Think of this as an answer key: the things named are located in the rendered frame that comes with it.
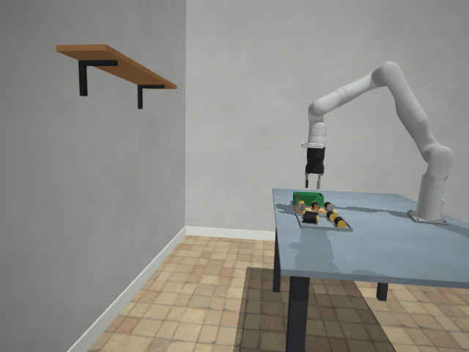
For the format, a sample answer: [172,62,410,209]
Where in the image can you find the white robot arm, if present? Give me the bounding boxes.
[309,61,453,221]

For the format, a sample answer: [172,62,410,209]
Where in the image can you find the green open box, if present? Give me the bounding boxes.
[293,191,324,208]

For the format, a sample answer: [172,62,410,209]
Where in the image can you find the tan battery holder board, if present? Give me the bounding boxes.
[294,194,339,215]

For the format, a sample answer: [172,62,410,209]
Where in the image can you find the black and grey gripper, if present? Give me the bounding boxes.
[301,136,325,189]

